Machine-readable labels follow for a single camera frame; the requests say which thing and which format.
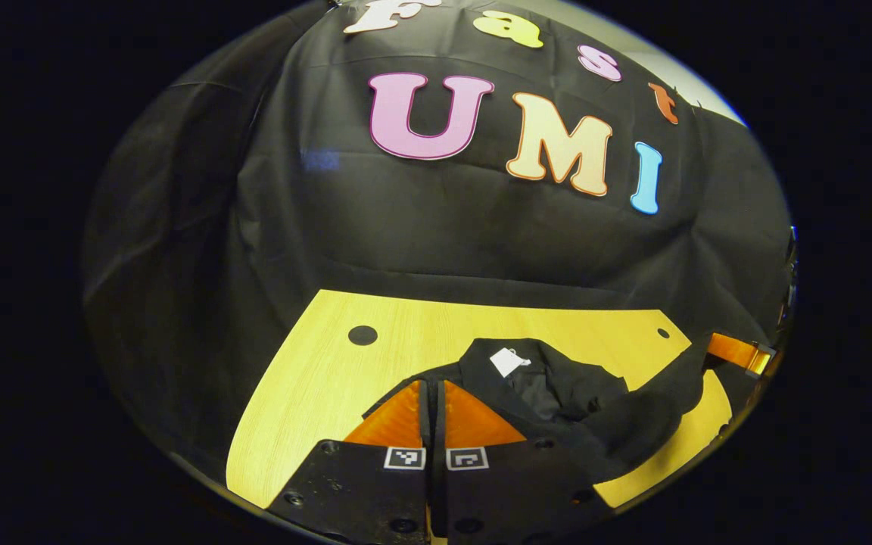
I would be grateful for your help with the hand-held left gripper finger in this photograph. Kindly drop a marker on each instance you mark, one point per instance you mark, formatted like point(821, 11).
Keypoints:
point(426, 424)
point(440, 424)

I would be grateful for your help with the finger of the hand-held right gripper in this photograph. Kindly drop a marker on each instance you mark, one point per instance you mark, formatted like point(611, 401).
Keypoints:
point(739, 352)

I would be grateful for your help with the black shirt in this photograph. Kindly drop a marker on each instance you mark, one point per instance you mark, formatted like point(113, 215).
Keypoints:
point(557, 393)

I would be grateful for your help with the black backdrop cloth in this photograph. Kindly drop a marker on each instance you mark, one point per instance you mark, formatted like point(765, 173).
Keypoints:
point(406, 227)

